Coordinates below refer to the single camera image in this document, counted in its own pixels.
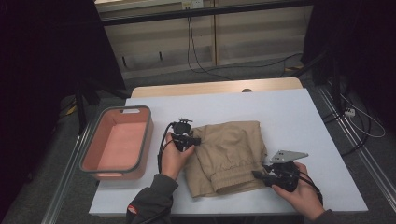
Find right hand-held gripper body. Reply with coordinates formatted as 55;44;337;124
264;149;310;193

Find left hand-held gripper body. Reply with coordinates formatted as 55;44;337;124
170;118;194;153

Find khaki drawstring shorts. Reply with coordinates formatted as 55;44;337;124
183;120;269;199

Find pink basket with grey rim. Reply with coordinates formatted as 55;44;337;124
78;105;154;181

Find person's left hand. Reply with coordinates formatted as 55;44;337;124
160;132;195;181

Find person's right hand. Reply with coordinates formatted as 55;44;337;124
271;161;326;222

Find black metal stand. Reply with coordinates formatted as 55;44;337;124
292;49;347;115

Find black tripod stand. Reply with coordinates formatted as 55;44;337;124
74;78;130;136

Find black horizontal bar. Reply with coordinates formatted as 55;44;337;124
99;0;314;27

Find beige wooden cabinet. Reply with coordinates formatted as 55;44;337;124
94;0;314;80

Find black curtain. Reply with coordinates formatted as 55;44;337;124
0;0;127;218
301;0;396;132

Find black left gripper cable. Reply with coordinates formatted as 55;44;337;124
157;121;176;174

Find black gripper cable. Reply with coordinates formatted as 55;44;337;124
297;171;324;206
157;121;176;174

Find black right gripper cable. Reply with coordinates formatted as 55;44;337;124
297;171;324;206

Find black floor cable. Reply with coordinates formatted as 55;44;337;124
321;102;373;157

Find black hanging wall cable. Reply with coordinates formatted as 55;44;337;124
186;7;304;80

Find aluminium floor rail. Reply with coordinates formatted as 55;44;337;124
316;85;396;204
40;120;97;224

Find white floor cable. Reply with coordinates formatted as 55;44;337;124
339;92;387;139

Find white wall socket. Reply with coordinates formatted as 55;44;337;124
181;0;204;9

